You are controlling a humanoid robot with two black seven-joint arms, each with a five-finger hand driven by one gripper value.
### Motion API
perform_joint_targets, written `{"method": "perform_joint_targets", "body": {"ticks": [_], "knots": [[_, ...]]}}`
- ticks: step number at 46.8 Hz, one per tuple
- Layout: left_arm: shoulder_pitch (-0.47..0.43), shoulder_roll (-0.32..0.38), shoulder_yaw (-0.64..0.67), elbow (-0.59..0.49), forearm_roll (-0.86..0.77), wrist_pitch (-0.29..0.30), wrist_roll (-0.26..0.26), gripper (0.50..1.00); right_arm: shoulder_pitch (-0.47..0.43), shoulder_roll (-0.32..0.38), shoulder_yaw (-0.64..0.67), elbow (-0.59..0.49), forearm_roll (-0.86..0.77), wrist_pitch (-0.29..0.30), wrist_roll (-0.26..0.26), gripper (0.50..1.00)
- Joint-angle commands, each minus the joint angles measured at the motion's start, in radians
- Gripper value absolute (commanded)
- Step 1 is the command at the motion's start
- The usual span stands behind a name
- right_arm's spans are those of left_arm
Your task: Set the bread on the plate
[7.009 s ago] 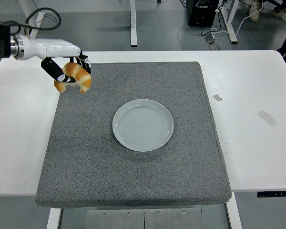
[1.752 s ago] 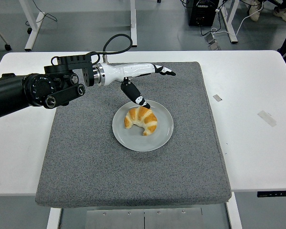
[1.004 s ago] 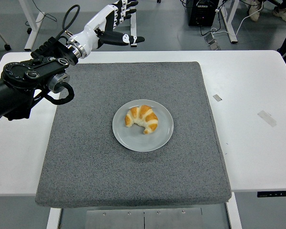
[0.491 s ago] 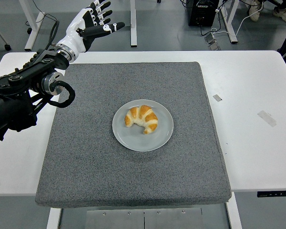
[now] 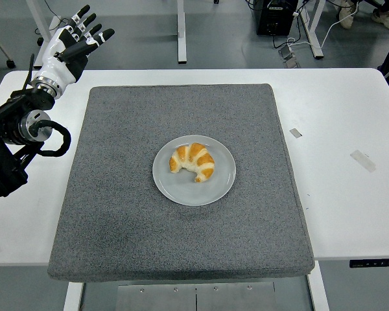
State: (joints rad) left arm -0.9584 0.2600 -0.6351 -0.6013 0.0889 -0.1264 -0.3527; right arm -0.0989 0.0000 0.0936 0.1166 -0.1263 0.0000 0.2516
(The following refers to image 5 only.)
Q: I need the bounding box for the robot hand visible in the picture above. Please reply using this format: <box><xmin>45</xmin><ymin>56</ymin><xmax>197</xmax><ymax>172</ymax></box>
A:
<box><xmin>32</xmin><ymin>4</ymin><xmax>115</xmax><ymax>95</ymax></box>

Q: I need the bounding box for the golden croissant bread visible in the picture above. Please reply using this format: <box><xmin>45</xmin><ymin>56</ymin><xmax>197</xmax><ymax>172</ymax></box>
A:
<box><xmin>169</xmin><ymin>142</ymin><xmax>215</xmax><ymax>183</ymax></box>

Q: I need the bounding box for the round grey plate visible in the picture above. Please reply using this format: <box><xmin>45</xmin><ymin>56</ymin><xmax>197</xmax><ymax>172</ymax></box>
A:
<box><xmin>152</xmin><ymin>134</ymin><xmax>237</xmax><ymax>207</ymax></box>

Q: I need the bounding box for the grey metal plate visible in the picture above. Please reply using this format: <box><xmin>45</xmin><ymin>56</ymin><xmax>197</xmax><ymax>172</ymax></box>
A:
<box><xmin>117</xmin><ymin>281</ymin><xmax>276</xmax><ymax>311</ymax></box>

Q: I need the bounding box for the grey pole with caster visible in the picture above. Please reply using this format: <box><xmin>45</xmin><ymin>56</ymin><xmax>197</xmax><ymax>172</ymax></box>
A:
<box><xmin>0</xmin><ymin>27</ymin><xmax>16</xmax><ymax>69</ymax></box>

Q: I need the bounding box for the white straight table leg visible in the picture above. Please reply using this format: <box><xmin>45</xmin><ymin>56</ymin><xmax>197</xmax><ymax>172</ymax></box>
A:
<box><xmin>176</xmin><ymin>0</ymin><xmax>187</xmax><ymax>64</ymax></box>

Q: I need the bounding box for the grey felt mat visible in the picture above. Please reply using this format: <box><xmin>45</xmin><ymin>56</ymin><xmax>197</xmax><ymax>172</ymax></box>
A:
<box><xmin>47</xmin><ymin>83</ymin><xmax>316</xmax><ymax>282</ymax></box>

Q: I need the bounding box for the black equipment box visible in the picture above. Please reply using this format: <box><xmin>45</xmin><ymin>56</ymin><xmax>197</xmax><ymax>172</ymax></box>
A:
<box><xmin>255</xmin><ymin>0</ymin><xmax>299</xmax><ymax>37</ymax></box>

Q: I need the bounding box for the white table support leg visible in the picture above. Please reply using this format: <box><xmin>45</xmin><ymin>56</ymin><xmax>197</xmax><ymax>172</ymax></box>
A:
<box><xmin>63</xmin><ymin>281</ymin><xmax>85</xmax><ymax>311</ymax></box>
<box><xmin>306</xmin><ymin>273</ymin><xmax>331</xmax><ymax>311</ymax></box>

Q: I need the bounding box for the white angled table leg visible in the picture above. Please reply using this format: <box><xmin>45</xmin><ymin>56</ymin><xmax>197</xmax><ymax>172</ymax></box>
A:
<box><xmin>298</xmin><ymin>0</ymin><xmax>325</xmax><ymax>60</ymax></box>

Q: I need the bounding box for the person's beige shoe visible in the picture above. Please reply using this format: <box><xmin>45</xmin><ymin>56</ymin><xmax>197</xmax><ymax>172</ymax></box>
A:
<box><xmin>338</xmin><ymin>0</ymin><xmax>357</xmax><ymax>29</ymax></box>
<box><xmin>371</xmin><ymin>8</ymin><xmax>389</xmax><ymax>32</ymax></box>

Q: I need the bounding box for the large clear tape piece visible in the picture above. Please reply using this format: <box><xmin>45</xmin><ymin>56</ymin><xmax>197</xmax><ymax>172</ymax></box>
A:
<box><xmin>349</xmin><ymin>149</ymin><xmax>377</xmax><ymax>173</ymax></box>

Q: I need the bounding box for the black table control panel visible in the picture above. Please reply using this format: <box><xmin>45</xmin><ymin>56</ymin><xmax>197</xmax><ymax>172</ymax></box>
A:
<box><xmin>349</xmin><ymin>258</ymin><xmax>389</xmax><ymax>269</ymax></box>

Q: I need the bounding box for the black cable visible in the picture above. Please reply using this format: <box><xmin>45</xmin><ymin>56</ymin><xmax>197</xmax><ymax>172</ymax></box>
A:
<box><xmin>271</xmin><ymin>30</ymin><xmax>312</xmax><ymax>50</ymax></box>

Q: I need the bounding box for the white cable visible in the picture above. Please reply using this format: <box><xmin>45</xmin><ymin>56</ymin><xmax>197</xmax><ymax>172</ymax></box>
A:
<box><xmin>285</xmin><ymin>12</ymin><xmax>354</xmax><ymax>49</ymax></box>

